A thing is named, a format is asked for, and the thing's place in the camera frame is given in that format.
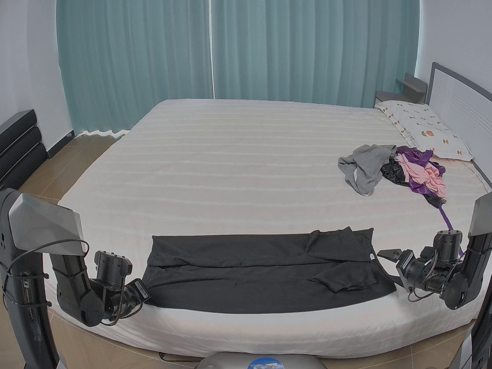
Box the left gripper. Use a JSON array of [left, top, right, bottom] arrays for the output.
[[122, 278, 150, 311]]

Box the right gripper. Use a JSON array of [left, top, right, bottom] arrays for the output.
[[378, 248, 425, 293]]

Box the black T-shirt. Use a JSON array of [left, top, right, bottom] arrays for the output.
[[142, 227, 397, 315]]

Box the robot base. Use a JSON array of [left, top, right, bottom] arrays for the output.
[[194, 351, 320, 369]]

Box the pile of clothes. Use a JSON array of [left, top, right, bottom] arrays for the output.
[[381, 146, 464, 254]]

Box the bed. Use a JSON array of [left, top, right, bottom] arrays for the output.
[[19, 62, 492, 360]]

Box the grey garment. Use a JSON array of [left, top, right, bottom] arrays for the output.
[[338, 144, 397, 197]]

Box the white printed pillow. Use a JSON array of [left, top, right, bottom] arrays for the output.
[[375, 100, 474, 162]]

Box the grey bedside table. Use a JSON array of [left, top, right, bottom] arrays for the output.
[[375, 72, 428, 105]]

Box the blue-green curtain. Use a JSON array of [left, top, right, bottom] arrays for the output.
[[211, 0, 421, 108], [57, 0, 214, 135]]

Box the black cable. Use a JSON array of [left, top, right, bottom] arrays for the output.
[[2, 239, 90, 299], [158, 352, 202, 364]]

